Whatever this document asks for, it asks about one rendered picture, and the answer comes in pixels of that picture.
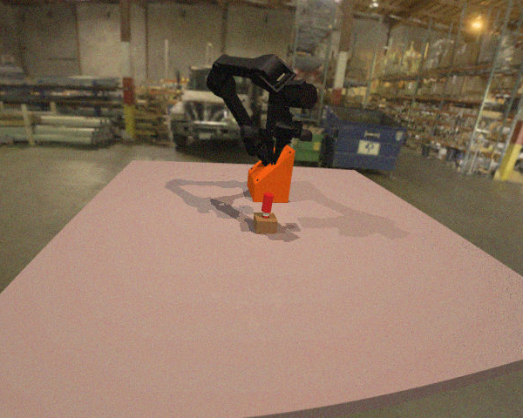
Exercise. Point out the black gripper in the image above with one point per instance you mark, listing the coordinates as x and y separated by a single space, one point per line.
251 131

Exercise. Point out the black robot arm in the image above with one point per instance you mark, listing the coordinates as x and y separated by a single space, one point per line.
263 71

